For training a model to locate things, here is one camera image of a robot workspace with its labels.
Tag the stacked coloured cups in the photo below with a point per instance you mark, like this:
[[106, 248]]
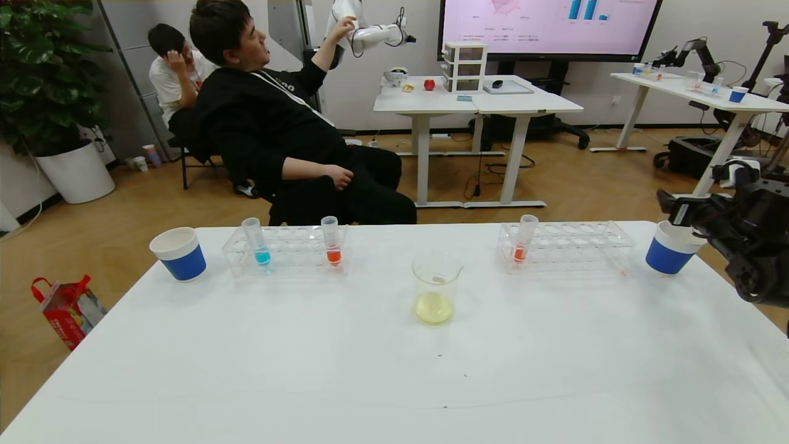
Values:
[[153, 156]]

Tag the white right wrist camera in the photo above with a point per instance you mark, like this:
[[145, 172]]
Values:
[[722, 172]]

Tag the man in white t-shirt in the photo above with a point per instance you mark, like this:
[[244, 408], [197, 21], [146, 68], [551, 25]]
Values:
[[169, 80]]

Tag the man in black clothes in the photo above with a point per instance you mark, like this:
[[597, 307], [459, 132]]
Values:
[[265, 123]]

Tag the long white desk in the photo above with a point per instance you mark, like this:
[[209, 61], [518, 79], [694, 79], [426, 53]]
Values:
[[672, 86]]

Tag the white bowl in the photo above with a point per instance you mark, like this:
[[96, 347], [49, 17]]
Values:
[[396, 77]]

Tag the red pigment test tube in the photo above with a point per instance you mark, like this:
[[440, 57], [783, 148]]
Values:
[[333, 252], [521, 251]]

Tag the white humanoid robot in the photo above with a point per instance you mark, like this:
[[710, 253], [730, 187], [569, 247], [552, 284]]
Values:
[[382, 34]]

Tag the white plant pot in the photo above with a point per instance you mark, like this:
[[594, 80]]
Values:
[[77, 174]]

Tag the black background robot arm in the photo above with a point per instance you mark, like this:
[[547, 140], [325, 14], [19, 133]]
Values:
[[703, 52]]

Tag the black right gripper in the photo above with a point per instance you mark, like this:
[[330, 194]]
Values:
[[680, 211]]

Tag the small clear tube rack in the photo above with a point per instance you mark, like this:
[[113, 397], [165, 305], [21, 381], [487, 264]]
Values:
[[654, 75], [714, 91]]

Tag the small white cup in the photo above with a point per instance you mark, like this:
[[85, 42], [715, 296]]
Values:
[[141, 164]]

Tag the black tripod stand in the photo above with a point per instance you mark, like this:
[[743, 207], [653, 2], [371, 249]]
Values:
[[773, 28]]

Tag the blue pigment test tube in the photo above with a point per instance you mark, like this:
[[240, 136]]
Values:
[[259, 245]]

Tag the white standing desk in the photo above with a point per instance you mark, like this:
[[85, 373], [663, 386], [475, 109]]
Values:
[[425, 103], [524, 103]]

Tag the grey flat tray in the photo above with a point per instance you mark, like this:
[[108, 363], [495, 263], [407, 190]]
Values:
[[508, 89]]

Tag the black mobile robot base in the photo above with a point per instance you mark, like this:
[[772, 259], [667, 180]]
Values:
[[690, 157]]

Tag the clear glass beaker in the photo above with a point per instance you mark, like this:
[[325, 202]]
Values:
[[434, 308]]

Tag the black metal chair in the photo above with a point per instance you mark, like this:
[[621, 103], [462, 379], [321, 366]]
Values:
[[185, 176]]

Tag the white three-drawer organizer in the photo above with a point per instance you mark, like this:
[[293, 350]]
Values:
[[465, 68]]

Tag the clear plastic test tube rack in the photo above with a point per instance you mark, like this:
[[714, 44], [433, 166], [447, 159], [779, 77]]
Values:
[[294, 248], [567, 246]]

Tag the large wall display screen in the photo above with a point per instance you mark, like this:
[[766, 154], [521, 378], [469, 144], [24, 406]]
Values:
[[542, 31]]

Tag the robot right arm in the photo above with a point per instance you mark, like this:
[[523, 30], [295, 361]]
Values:
[[764, 246]]

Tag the red paper gift bag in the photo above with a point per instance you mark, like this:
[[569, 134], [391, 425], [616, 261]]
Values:
[[69, 313]]

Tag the large green leafy plant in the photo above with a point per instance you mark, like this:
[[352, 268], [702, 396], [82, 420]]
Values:
[[43, 74]]

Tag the small clear beaker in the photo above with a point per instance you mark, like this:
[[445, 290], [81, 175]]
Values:
[[691, 81]]

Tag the black display stand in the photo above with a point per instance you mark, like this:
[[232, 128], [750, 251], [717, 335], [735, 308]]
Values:
[[555, 129]]

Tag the grey metal cabinet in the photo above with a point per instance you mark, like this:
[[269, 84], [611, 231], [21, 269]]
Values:
[[129, 37]]

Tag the blue white paper cup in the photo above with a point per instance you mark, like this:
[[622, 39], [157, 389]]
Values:
[[669, 258], [183, 261]]

